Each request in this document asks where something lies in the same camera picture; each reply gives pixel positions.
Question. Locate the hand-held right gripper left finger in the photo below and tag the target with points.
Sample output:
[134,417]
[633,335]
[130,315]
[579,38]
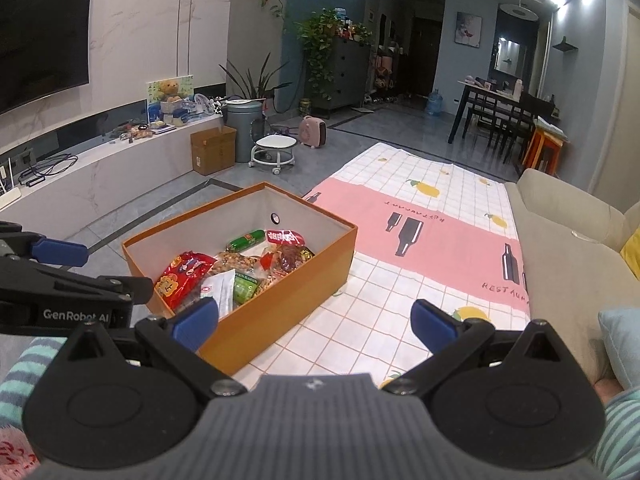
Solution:
[197,320]

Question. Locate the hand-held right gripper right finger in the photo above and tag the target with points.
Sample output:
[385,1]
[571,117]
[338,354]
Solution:
[432,322]

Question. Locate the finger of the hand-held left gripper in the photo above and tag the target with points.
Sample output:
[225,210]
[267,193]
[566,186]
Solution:
[60,252]
[130,287]

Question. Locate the silver white snack pouch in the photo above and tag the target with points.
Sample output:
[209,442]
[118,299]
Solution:
[222,290]

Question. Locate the red snack bag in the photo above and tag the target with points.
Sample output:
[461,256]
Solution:
[182,277]

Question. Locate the green biscuit packet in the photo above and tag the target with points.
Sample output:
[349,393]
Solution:
[246,287]

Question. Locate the peanut snack packet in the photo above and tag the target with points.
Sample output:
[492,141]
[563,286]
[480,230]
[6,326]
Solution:
[237,262]

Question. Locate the orange storage box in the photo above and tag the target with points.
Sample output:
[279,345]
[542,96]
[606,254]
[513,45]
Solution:
[280,320]

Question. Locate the green sausage stick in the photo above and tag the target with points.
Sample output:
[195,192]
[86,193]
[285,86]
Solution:
[245,241]

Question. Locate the brown jerky packet red label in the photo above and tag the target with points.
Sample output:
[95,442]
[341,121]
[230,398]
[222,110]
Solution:
[292,257]

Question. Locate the person's left forearm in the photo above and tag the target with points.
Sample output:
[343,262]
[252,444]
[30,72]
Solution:
[25,380]

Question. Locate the white router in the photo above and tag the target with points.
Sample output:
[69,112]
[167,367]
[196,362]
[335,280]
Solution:
[9,195]

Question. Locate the white marble TV console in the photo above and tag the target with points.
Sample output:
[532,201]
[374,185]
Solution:
[125,170]

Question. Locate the beige sofa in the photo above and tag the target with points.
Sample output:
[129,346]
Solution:
[560,260]

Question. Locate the pink fluffy cloth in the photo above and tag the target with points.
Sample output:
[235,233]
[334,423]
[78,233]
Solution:
[15,455]

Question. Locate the cardboard box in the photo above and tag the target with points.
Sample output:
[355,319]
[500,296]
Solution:
[212,152]

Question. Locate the small toy clutter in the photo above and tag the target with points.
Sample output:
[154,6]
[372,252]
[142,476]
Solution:
[170,117]

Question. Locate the white rolling stool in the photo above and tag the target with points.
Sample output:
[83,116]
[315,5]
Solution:
[272,144]

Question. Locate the light blue pillow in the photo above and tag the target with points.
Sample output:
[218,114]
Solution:
[622,345]

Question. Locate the grey trash bin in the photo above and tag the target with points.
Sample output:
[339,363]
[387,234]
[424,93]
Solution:
[242,130]

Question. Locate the teddy bear picture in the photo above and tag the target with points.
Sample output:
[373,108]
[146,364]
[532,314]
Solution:
[170,91]

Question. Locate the orange stool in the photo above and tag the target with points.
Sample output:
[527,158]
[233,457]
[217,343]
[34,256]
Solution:
[545,150]

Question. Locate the yellow pillow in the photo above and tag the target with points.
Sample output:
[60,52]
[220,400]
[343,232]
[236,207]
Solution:
[632,255]

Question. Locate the black television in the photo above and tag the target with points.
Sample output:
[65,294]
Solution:
[40,35]

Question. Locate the blue water bottle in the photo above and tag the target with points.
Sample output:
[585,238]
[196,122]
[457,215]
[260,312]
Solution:
[435,104]

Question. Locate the pink heater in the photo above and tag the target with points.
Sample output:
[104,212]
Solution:
[312,132]

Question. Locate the dark dining chair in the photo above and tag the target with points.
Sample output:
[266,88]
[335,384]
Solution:
[525,120]

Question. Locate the long-leaved potted plant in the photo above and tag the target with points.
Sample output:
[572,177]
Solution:
[250,85]

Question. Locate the dark dining table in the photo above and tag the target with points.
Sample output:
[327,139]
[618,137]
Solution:
[490,91]

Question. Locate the shoe rack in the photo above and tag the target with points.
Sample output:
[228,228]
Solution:
[387,72]

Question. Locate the grey dresser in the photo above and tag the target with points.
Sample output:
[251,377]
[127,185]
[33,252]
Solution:
[350,75]

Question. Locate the hanging green plant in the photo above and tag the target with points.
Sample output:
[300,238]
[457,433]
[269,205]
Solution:
[317,35]

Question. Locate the round pendant lamp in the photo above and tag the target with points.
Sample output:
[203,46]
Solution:
[519,12]

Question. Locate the framed wall picture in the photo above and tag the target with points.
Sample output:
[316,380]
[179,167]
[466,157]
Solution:
[469,30]

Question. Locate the dark wall shelf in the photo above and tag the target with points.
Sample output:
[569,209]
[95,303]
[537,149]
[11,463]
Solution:
[565,46]

